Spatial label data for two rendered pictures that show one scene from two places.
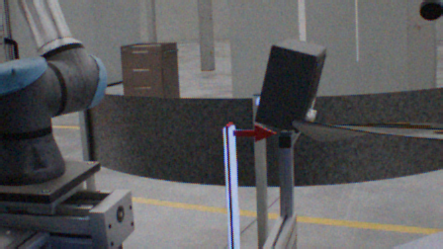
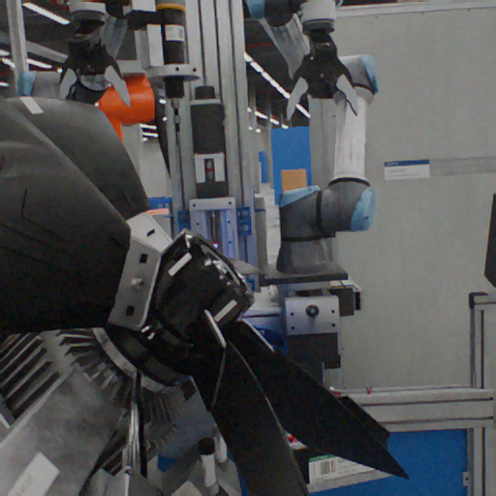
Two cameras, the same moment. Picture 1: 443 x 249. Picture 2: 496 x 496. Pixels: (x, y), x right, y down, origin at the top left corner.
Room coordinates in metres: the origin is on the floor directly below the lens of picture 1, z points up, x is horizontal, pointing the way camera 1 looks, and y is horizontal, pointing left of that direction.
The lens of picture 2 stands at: (0.55, -1.08, 1.34)
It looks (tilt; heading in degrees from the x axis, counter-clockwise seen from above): 8 degrees down; 76
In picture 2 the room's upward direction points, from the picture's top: 4 degrees counter-clockwise
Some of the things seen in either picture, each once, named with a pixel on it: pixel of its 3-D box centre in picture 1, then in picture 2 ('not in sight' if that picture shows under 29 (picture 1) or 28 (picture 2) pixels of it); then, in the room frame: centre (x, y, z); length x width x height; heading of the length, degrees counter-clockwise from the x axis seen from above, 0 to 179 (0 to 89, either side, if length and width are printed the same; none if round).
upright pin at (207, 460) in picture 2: not in sight; (208, 465); (0.64, -0.47, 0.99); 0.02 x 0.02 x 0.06
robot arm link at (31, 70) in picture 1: (22, 93); (301, 210); (1.09, 0.39, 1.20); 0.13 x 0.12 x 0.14; 146
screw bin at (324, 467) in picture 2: not in sight; (313, 440); (0.87, -0.20, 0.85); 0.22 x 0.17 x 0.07; 0
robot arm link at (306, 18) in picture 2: not in sight; (316, 15); (1.03, 0.10, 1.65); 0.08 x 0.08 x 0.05
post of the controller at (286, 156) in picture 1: (286, 175); (479, 340); (1.26, -0.14, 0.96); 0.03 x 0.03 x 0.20; 74
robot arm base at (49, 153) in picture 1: (26, 150); (301, 251); (1.08, 0.40, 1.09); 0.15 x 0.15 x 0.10
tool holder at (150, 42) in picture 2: not in sight; (164, 39); (0.64, -0.35, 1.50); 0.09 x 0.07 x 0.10; 19
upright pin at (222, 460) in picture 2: not in sight; (220, 446); (0.67, -0.38, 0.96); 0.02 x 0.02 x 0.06
